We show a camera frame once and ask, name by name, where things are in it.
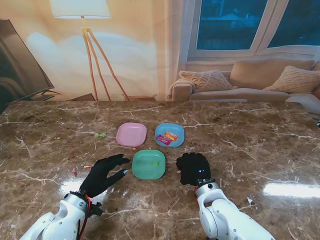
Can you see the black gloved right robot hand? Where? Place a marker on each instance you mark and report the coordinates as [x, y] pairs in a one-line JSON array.
[[195, 168]]

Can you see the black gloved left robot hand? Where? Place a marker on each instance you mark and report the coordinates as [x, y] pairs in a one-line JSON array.
[[98, 173]]

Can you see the orange candy bar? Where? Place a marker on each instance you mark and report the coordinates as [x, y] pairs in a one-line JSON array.
[[172, 136]]

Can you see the pink candy bar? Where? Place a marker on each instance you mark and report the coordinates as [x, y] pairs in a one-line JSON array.
[[163, 140]]

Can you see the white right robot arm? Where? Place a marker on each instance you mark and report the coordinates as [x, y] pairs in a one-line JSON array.
[[225, 217]]

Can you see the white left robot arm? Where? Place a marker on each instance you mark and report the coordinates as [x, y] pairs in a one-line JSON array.
[[60, 220]]

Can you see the small orange wrapped candy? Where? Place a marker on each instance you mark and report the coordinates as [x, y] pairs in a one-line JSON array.
[[87, 166]]

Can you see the green square plastic dish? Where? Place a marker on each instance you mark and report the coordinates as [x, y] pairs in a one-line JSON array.
[[145, 160]]

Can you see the pink square plastic dish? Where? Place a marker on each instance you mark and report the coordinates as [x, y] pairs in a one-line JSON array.
[[131, 135]]

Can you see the blue square plastic dish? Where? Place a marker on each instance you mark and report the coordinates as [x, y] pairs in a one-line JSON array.
[[162, 127]]

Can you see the wooden low cabinet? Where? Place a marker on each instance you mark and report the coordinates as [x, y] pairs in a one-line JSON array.
[[82, 97]]

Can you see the cream knitted cushion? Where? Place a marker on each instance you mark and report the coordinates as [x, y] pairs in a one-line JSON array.
[[295, 80], [207, 80]]

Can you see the beige sofa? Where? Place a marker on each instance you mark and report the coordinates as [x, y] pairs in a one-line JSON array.
[[262, 70]]

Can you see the flat screen television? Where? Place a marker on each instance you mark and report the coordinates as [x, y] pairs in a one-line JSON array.
[[17, 65]]

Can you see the white framed window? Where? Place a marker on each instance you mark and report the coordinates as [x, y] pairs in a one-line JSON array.
[[225, 25]]

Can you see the wooden tripod floor lamp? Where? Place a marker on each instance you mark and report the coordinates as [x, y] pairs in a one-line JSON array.
[[80, 8]]

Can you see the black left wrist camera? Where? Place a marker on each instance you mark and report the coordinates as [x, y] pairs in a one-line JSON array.
[[96, 209]]

